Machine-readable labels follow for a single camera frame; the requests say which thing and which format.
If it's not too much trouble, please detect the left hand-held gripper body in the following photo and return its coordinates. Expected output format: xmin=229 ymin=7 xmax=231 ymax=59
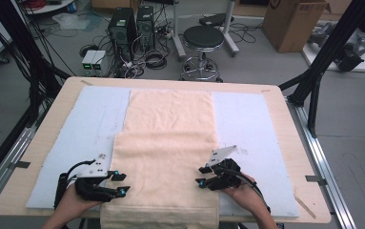
xmin=74 ymin=153 xmax=122 ymax=203

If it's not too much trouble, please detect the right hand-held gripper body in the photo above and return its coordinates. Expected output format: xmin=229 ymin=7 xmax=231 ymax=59
xmin=206 ymin=145 xmax=244 ymax=192

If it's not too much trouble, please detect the cream terry towel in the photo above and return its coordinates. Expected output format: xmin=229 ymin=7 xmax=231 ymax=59
xmin=99 ymin=89 xmax=221 ymax=229

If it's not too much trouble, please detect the person's left hand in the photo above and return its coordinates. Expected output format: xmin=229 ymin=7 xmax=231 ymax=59
xmin=51 ymin=184 xmax=103 ymax=220

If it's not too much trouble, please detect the person's right hand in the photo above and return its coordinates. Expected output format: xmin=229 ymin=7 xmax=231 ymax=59
xmin=222 ymin=173 xmax=269 ymax=218

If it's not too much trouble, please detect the white foam mat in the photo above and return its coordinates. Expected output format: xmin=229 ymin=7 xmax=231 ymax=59
xmin=26 ymin=85 xmax=300 ymax=219

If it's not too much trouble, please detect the black tape strip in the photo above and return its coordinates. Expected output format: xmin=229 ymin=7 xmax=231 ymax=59
xmin=8 ymin=160 xmax=31 ymax=170
xmin=305 ymin=175 xmax=328 ymax=186

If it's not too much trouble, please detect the thin wooden stick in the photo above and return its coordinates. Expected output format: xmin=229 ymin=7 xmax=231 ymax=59
xmin=294 ymin=194 xmax=317 ymax=219

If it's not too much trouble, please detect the white power supply unit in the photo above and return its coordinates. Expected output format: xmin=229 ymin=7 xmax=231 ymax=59
xmin=91 ymin=50 xmax=107 ymax=72
xmin=81 ymin=50 xmax=98 ymax=72

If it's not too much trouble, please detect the black round stool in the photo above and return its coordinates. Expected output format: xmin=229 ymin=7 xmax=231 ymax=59
xmin=179 ymin=25 xmax=225 ymax=83

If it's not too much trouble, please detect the white metal stand leg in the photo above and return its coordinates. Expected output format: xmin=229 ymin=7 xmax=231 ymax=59
xmin=222 ymin=0 xmax=240 ymax=57
xmin=172 ymin=0 xmax=188 ymax=61

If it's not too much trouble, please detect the large black computer tower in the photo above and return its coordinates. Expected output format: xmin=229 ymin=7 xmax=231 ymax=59
xmin=108 ymin=7 xmax=138 ymax=61

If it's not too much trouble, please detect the narrow black computer tower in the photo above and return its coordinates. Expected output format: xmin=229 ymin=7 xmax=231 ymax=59
xmin=136 ymin=5 xmax=156 ymax=52

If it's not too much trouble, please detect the clear plastic bag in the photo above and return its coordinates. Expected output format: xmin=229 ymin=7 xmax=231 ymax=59
xmin=51 ymin=12 xmax=91 ymax=31

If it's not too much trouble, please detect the brown cardboard box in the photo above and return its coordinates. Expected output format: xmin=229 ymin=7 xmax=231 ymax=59
xmin=261 ymin=0 xmax=331 ymax=53

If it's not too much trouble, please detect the grey and black machine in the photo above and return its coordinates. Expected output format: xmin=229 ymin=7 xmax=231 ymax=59
xmin=308 ymin=22 xmax=365 ymax=73

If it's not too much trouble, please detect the white round table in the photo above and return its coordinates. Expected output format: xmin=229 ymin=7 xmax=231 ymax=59
xmin=24 ymin=0 xmax=76 ymax=15

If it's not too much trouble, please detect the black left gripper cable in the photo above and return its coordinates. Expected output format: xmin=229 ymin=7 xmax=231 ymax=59
xmin=53 ymin=159 xmax=97 ymax=211

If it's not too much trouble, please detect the aluminium rail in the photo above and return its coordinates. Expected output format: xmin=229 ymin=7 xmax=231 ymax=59
xmin=0 ymin=127 xmax=38 ymax=218
xmin=286 ymin=96 xmax=357 ymax=229

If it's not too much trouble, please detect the coiled black cable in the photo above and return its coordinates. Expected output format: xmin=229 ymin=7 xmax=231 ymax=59
xmin=145 ymin=50 xmax=169 ymax=71

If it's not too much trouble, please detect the black frame with cables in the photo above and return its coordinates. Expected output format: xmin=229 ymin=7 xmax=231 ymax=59
xmin=0 ymin=0 xmax=71 ymax=128

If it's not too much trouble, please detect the black metal frame strut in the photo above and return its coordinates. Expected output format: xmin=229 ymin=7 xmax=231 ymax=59
xmin=278 ymin=0 xmax=365 ymax=138

